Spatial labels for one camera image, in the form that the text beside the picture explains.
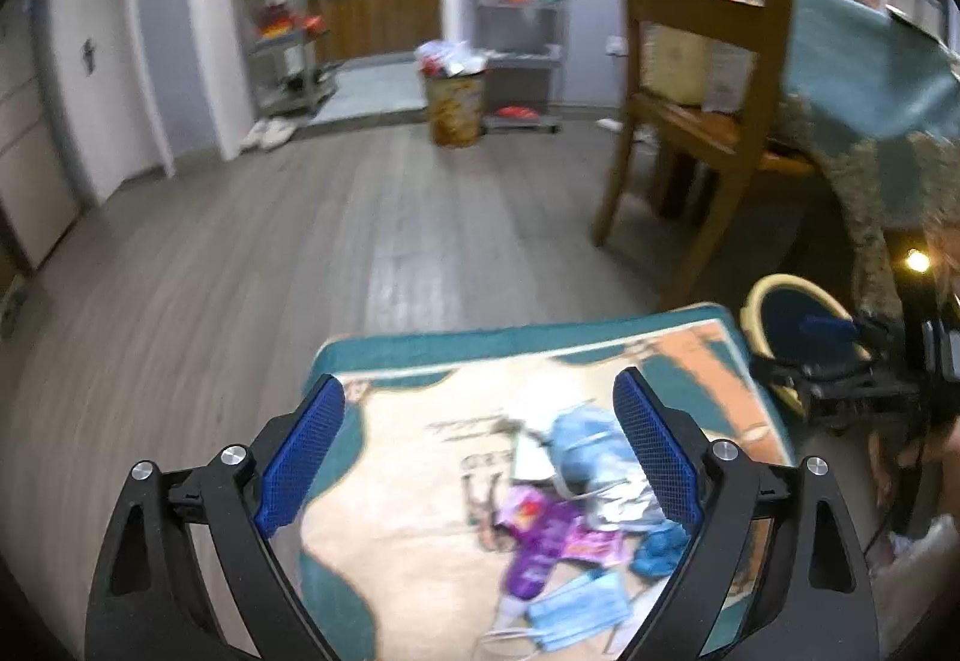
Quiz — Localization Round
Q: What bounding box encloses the crumpled silver foil wrapper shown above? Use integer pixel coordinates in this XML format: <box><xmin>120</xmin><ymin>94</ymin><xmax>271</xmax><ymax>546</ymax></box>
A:
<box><xmin>583</xmin><ymin>473</ymin><xmax>668</xmax><ymax>534</ymax></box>

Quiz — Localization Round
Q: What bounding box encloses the pink snack wrapper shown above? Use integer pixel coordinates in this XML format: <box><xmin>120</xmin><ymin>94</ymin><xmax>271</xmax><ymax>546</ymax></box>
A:
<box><xmin>562</xmin><ymin>518</ymin><xmax>628</xmax><ymax>566</ymax></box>

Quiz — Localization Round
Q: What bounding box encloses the purple snack wrapper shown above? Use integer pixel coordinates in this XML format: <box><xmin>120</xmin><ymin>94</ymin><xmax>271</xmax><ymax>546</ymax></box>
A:
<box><xmin>497</xmin><ymin>487</ymin><xmax>580</xmax><ymax>600</ymax></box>

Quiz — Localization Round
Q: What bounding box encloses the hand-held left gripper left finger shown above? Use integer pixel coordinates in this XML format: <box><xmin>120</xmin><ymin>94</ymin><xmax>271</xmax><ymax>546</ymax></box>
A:
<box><xmin>85</xmin><ymin>372</ymin><xmax>347</xmax><ymax>661</ymax></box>

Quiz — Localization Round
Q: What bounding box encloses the grey plastic rolling shelf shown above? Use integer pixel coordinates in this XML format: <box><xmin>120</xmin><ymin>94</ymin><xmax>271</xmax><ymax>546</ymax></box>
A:
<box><xmin>472</xmin><ymin>0</ymin><xmax>563</xmax><ymax>135</ymax></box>

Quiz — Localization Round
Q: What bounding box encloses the grey metal storage rack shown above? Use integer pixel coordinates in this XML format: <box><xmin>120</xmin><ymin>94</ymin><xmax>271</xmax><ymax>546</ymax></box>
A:
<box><xmin>229</xmin><ymin>0</ymin><xmax>338</xmax><ymax>118</ymax></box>

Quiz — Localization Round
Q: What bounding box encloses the yellow patterned trash bin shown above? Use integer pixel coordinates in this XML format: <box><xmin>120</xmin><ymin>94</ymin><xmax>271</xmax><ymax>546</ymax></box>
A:
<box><xmin>415</xmin><ymin>40</ymin><xmax>488</xmax><ymax>149</ymax></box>

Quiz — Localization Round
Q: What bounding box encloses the white printed package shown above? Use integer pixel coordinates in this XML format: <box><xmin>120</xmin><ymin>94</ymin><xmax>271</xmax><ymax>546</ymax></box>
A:
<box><xmin>701</xmin><ymin>41</ymin><xmax>758</xmax><ymax>114</ymax></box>

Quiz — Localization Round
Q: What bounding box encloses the wooden chair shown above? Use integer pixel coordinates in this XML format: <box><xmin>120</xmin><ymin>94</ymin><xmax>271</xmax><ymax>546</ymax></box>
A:
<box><xmin>592</xmin><ymin>0</ymin><xmax>818</xmax><ymax>309</ymax></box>

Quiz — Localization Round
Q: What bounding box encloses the teal printed floor mat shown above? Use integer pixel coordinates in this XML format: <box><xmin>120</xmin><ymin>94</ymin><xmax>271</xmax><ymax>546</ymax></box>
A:
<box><xmin>298</xmin><ymin>302</ymin><xmax>796</xmax><ymax>661</ymax></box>

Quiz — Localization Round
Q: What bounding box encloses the white lidded container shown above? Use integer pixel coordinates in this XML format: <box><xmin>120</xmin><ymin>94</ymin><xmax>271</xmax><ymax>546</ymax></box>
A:
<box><xmin>887</xmin><ymin>0</ymin><xmax>944</xmax><ymax>35</ymax></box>

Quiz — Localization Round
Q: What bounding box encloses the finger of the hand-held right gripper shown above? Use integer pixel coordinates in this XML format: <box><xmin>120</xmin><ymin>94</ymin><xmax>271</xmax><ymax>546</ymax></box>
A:
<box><xmin>748</xmin><ymin>352</ymin><xmax>922</xmax><ymax>416</ymax></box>
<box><xmin>799</xmin><ymin>310</ymin><xmax>905</xmax><ymax>366</ymax></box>

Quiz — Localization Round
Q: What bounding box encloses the grey floor mat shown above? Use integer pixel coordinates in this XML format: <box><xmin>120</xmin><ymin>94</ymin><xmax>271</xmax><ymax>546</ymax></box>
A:
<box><xmin>315</xmin><ymin>61</ymin><xmax>428</xmax><ymax>123</ymax></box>

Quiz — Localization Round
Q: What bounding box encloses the white door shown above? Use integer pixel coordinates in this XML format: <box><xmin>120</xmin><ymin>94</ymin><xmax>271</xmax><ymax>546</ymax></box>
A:
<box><xmin>45</xmin><ymin>0</ymin><xmax>162</xmax><ymax>204</ymax></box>

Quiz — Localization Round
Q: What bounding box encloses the yellowish cardboard box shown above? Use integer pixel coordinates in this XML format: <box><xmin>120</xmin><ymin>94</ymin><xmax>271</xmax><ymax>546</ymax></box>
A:
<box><xmin>645</xmin><ymin>23</ymin><xmax>710</xmax><ymax>103</ymax></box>

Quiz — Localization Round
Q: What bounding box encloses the white paper scrap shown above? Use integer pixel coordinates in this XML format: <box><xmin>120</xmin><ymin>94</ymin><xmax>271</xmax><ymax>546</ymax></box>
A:
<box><xmin>513</xmin><ymin>424</ymin><xmax>560</xmax><ymax>483</ymax></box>

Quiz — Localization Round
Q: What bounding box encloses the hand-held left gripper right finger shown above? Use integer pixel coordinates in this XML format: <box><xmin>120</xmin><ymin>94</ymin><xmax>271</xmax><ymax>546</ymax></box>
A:
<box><xmin>613</xmin><ymin>367</ymin><xmax>880</xmax><ymax>661</ymax></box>

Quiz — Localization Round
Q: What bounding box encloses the yellow rimmed teal basin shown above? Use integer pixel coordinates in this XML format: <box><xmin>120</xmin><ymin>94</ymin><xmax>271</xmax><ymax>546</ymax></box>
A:
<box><xmin>740</xmin><ymin>274</ymin><xmax>875</xmax><ymax>414</ymax></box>

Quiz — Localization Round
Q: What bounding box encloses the wooden kitchen counter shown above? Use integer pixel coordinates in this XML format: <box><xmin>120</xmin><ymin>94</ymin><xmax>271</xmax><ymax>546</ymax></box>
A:
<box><xmin>307</xmin><ymin>0</ymin><xmax>443</xmax><ymax>62</ymax></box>

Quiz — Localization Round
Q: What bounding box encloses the teal embroidered tablecloth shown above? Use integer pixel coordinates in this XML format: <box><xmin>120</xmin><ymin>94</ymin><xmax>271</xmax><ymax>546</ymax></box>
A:
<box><xmin>772</xmin><ymin>0</ymin><xmax>960</xmax><ymax>324</ymax></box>

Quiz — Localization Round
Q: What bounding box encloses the blue glove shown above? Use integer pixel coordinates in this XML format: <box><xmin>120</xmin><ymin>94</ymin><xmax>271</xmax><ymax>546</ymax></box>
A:
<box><xmin>630</xmin><ymin>524</ymin><xmax>691</xmax><ymax>579</ymax></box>

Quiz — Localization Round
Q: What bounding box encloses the light blue face mask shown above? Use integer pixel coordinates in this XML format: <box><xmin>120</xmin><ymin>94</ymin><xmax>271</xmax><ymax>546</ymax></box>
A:
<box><xmin>550</xmin><ymin>404</ymin><xmax>640</xmax><ymax>491</ymax></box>
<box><xmin>480</xmin><ymin>569</ymin><xmax>633</xmax><ymax>654</ymax></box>

